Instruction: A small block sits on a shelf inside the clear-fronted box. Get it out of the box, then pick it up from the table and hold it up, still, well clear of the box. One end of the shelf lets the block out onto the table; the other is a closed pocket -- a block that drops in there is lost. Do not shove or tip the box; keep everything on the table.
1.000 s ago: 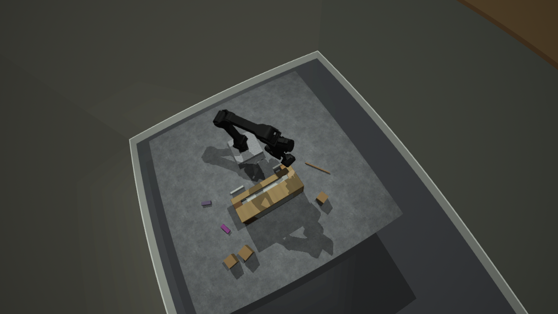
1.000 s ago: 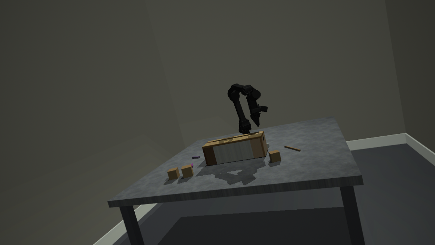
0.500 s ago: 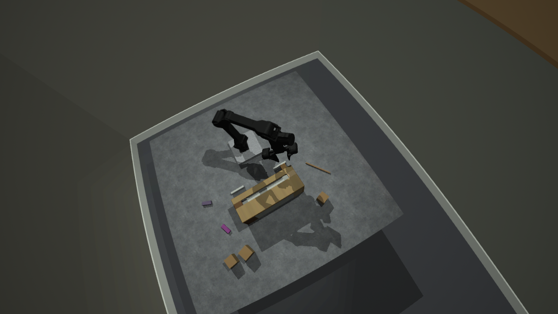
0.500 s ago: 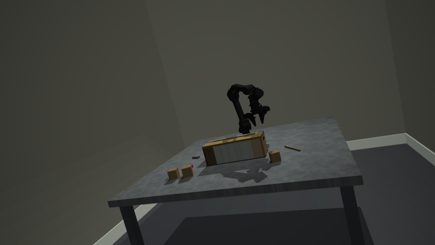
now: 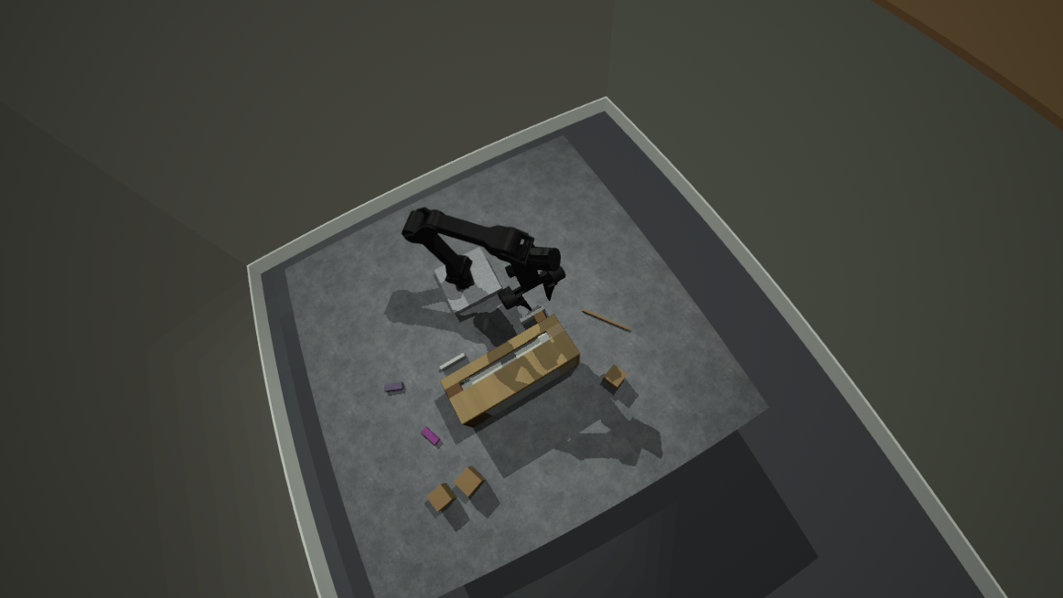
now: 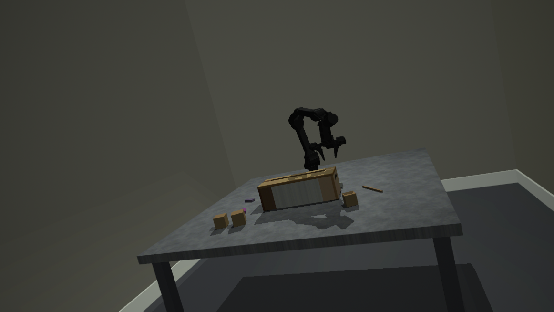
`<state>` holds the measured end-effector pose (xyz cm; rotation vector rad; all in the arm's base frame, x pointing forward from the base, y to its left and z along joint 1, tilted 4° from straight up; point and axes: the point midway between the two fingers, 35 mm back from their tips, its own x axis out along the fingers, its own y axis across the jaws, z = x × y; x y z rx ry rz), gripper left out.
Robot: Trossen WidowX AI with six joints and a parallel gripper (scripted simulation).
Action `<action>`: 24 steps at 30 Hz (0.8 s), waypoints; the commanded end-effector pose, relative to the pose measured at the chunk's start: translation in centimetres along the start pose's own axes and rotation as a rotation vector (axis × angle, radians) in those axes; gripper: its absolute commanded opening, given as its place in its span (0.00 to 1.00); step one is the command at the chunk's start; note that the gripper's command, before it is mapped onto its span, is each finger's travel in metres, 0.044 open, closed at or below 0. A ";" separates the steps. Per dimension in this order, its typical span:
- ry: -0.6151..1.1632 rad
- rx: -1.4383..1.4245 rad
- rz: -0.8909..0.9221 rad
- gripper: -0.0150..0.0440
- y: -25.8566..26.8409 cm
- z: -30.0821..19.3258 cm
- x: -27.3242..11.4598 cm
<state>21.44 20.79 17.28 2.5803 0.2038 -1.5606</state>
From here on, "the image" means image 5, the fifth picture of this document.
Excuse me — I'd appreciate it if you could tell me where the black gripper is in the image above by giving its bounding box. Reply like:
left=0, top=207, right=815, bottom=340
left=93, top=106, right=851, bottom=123
left=497, top=266, right=566, bottom=311

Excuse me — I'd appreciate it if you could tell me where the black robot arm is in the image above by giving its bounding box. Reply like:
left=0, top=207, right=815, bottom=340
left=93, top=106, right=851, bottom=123
left=402, top=208, right=561, bottom=291

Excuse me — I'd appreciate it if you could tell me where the small magenta block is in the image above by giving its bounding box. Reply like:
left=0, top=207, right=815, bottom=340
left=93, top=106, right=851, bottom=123
left=422, top=427, right=440, bottom=445

